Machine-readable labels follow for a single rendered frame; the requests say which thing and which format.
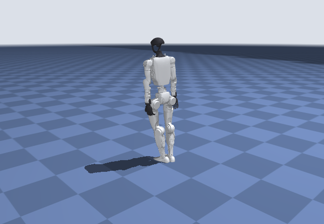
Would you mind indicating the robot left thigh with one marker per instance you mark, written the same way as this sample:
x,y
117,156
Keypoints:
x,y
154,119

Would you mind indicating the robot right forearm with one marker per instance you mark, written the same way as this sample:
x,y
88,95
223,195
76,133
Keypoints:
x,y
173,87

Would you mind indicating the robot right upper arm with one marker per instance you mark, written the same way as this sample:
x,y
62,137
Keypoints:
x,y
173,69

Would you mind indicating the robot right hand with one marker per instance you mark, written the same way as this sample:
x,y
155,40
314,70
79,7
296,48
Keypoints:
x,y
176,104

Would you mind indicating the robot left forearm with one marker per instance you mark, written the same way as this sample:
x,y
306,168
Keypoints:
x,y
147,91

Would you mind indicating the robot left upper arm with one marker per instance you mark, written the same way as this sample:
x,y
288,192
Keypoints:
x,y
147,69

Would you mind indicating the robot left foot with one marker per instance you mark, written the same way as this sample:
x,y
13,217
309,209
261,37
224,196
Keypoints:
x,y
165,159

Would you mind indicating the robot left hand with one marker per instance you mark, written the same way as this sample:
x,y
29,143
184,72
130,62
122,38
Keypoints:
x,y
148,108

